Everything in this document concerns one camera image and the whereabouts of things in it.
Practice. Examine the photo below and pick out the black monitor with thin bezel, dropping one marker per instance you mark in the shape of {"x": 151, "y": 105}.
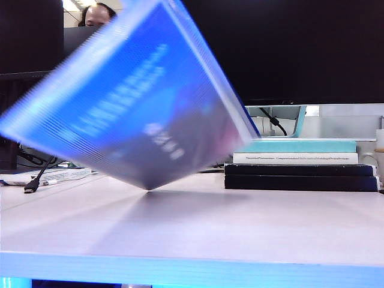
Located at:
{"x": 30, "y": 30}

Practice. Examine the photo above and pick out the person with glasses black shirt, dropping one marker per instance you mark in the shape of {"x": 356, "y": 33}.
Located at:
{"x": 96, "y": 15}

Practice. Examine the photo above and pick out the thin black book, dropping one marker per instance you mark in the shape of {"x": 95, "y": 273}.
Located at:
{"x": 300, "y": 170}

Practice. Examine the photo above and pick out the black monitor rear side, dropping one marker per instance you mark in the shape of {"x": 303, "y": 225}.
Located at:
{"x": 72, "y": 39}

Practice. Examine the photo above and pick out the silver light-blue monitor stand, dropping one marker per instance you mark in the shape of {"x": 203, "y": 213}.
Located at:
{"x": 301, "y": 126}

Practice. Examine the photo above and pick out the ceiling light panel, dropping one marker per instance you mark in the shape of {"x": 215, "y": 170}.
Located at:
{"x": 70, "y": 3}

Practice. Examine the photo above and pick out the teal book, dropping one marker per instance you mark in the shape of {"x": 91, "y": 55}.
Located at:
{"x": 300, "y": 147}

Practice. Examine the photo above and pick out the large black AOC monitor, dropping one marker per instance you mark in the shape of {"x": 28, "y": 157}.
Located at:
{"x": 300, "y": 45}

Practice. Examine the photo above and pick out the transparent file bag blue zipper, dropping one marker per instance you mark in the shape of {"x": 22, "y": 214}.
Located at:
{"x": 135, "y": 105}

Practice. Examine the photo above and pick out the white book with printed spine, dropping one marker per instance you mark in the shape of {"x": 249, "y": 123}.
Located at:
{"x": 270, "y": 162}

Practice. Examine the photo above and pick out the white booklet stack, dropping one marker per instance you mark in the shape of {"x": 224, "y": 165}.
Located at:
{"x": 60, "y": 177}

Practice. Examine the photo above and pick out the dark box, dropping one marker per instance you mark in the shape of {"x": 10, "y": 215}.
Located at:
{"x": 7, "y": 153}

